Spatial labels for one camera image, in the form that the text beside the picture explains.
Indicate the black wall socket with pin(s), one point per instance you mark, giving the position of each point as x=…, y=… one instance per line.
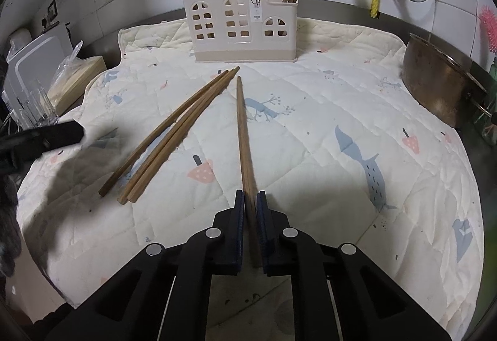
x=50, y=10

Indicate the thin curved wooden chopstick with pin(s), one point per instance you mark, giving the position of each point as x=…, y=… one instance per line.
x=130, y=162

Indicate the metal cooking pot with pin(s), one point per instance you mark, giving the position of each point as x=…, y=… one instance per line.
x=431, y=69

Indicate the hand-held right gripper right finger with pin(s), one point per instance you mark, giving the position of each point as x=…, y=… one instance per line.
x=261, y=216

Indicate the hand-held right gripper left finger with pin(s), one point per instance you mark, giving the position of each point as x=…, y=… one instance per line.
x=240, y=216

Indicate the plastic-wrapped tan pack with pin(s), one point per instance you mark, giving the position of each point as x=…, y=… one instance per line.
x=81, y=77

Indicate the person's left hand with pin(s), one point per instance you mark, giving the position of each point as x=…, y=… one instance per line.
x=7, y=216

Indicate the cream printed quilted blanket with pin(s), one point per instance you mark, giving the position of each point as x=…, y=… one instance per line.
x=310, y=131

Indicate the beige plastic utensil holder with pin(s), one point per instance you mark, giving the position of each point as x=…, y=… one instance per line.
x=209, y=42

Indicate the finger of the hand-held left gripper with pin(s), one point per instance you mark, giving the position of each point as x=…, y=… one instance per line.
x=46, y=139

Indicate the white cutting board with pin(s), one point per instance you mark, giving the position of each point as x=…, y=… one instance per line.
x=35, y=57

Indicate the pink bottle brush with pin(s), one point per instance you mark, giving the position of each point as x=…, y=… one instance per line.
x=488, y=26

